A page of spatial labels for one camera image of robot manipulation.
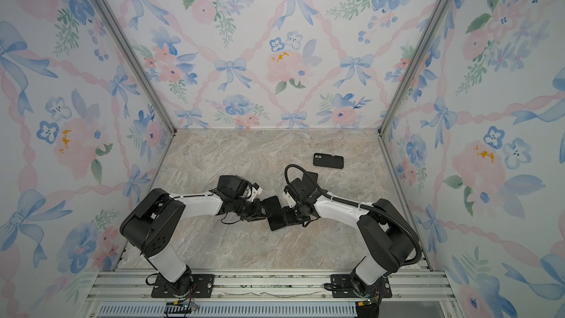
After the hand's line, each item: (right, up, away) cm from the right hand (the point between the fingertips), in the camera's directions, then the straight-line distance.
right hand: (284, 219), depth 87 cm
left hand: (-6, +2, +1) cm, 6 cm away
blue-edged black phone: (-4, +2, +1) cm, 5 cm away
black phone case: (+24, +22, +21) cm, 38 cm away
